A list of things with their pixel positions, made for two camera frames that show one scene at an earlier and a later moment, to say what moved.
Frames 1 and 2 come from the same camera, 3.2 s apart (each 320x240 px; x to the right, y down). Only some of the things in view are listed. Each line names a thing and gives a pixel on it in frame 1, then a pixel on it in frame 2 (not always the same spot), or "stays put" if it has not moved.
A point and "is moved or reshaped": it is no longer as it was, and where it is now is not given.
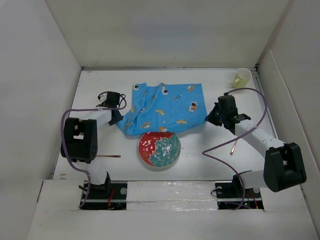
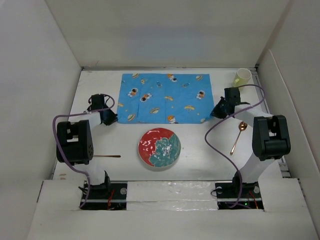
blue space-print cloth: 162,107 is moved or reshaped
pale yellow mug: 242,78 stays put
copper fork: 113,156 stays put
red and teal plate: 159,149 stays put
